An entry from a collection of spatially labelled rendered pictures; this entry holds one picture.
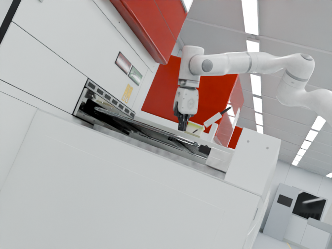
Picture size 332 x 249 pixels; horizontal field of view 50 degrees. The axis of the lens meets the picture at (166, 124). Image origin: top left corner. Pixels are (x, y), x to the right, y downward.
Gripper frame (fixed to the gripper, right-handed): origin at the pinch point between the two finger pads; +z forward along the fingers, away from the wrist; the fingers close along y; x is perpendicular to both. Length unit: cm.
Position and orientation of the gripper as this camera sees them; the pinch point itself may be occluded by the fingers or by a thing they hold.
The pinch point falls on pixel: (182, 125)
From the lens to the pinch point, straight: 143.0
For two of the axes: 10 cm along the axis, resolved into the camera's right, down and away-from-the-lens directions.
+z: -1.3, 9.8, 1.3
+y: 7.1, 0.0, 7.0
